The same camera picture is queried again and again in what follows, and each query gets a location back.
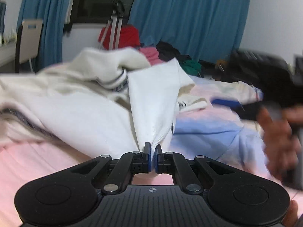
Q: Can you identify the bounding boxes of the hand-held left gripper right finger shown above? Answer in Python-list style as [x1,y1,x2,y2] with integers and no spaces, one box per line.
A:
[154,144,234,194]

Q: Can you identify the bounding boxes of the red garment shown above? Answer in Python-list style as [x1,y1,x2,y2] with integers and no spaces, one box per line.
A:
[98,24,141,49]

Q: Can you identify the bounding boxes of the pink and blue bed sheet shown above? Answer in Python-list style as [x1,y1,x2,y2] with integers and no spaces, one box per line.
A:
[0,76,303,227]

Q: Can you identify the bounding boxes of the white knit sweater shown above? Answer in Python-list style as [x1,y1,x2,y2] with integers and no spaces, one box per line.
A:
[0,47,208,162]

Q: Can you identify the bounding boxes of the white desk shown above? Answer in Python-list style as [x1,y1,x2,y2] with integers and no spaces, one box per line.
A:
[0,39,17,69]

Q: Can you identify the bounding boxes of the dark cloth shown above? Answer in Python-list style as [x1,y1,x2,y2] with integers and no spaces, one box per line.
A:
[200,59,235,83]

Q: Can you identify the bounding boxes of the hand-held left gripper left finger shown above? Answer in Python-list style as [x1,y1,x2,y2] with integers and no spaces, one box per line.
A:
[70,142,152,194]

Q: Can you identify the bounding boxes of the green garment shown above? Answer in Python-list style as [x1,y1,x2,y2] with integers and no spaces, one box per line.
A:
[182,60,202,76]

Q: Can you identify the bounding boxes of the cream printed cloth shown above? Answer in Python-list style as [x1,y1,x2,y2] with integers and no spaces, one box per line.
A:
[219,80,264,105]

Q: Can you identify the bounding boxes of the person's right hand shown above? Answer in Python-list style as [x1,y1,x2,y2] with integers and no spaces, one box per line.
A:
[258,104,303,185]

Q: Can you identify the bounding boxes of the black and beige chair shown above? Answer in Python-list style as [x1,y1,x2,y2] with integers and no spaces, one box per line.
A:
[15,18,44,74]

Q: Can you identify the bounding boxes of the pink garment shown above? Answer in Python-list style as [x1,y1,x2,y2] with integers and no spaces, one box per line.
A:
[138,47,166,66]

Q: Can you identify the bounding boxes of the blue curtain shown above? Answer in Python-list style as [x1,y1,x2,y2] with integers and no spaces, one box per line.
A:
[16,0,78,72]
[129,0,251,63]

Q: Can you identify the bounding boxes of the black garment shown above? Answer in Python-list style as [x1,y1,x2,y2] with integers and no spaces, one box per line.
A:
[156,41,193,62]

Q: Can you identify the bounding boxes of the dark window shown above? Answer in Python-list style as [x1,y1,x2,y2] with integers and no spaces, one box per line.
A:
[70,0,142,25]

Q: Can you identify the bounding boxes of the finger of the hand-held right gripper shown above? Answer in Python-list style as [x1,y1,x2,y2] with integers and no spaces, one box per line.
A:
[211,97,262,121]

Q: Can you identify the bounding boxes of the silver camera tripod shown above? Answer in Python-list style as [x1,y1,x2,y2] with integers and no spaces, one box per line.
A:
[98,0,126,51]

